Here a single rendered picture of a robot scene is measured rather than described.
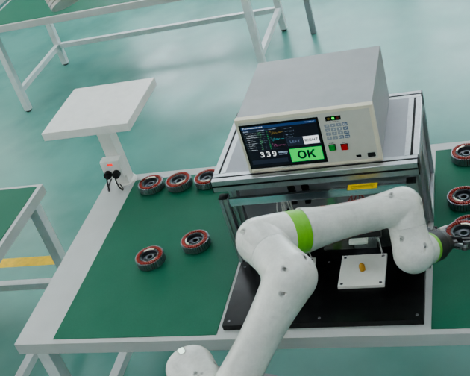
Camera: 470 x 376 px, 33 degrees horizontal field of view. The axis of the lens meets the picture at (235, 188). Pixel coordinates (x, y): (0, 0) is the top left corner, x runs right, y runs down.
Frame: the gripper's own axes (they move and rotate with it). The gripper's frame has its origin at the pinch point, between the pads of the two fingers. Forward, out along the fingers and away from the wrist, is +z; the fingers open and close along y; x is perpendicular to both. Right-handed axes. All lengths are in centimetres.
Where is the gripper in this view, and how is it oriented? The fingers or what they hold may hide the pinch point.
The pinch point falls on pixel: (462, 234)
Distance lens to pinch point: 248.9
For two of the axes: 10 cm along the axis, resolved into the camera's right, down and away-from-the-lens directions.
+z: 6.1, -1.0, 7.8
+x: 0.7, -9.8, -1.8
